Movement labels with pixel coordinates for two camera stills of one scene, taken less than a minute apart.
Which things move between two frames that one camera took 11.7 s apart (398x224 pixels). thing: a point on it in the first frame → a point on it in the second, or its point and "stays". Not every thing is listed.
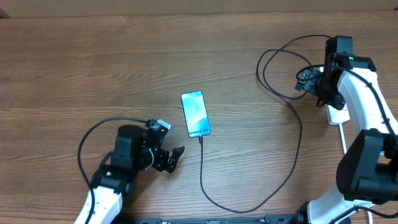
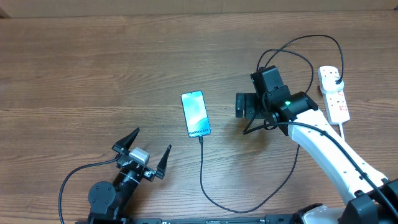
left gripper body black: x=155 y=158 → x=145 y=173
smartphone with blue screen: x=195 y=114 stays
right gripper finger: x=308 y=81 → x=244 y=105
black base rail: x=280 y=219 stays
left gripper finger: x=173 y=160 → x=161 y=166
